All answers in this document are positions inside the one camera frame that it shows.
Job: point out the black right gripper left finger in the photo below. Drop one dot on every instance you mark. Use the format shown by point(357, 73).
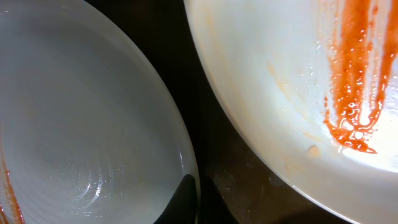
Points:
point(183, 205)

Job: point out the white plate with ketchup streak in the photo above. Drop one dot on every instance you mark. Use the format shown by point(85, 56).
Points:
point(89, 131)

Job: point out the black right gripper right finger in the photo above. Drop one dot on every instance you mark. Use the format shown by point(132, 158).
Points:
point(213, 208)

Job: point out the large dark brown tray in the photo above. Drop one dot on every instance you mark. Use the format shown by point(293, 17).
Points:
point(251, 191)

